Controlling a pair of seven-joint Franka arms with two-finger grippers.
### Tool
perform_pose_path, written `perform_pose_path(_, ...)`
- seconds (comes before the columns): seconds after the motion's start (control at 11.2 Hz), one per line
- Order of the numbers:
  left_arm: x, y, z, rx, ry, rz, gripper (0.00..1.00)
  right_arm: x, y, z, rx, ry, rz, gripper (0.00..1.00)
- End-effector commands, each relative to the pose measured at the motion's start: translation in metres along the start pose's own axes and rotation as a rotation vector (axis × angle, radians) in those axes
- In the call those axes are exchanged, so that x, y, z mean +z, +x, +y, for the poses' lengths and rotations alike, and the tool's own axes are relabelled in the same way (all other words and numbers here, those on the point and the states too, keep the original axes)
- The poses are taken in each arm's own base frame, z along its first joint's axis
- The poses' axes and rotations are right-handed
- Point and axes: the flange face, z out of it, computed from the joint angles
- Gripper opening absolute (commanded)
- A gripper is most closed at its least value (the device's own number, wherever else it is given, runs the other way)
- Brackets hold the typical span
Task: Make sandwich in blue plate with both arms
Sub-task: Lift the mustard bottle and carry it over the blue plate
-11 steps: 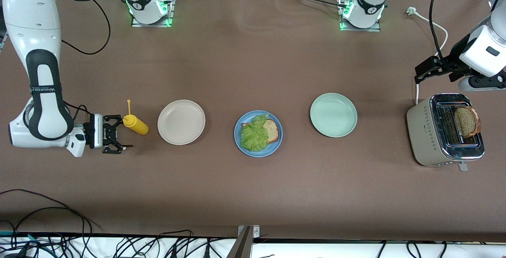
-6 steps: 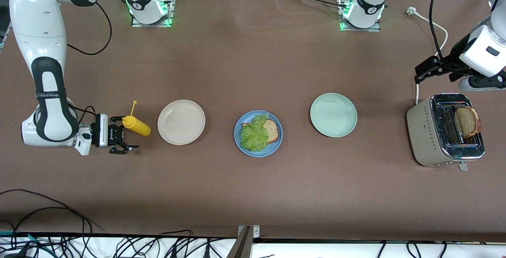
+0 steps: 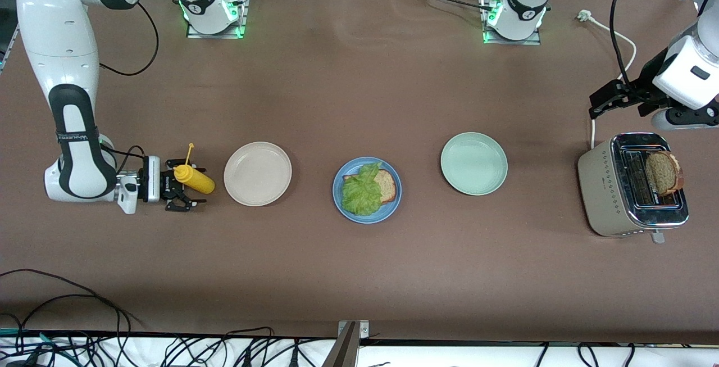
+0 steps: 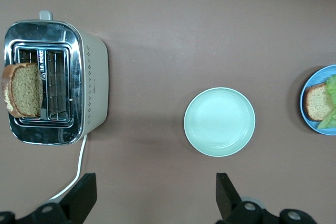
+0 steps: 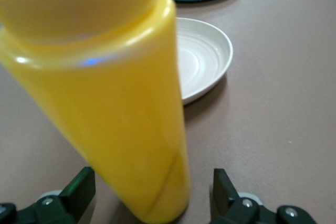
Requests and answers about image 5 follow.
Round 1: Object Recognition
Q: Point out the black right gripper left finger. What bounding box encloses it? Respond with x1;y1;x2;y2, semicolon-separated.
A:
0;166;97;224

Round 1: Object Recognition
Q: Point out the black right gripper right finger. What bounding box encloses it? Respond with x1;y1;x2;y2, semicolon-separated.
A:
212;168;317;224

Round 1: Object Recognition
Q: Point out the yellow squeeze bottle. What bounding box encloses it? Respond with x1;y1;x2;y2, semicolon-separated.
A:
0;0;192;224

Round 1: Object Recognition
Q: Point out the beige round plate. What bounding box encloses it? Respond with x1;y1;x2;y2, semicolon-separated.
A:
175;17;234;106

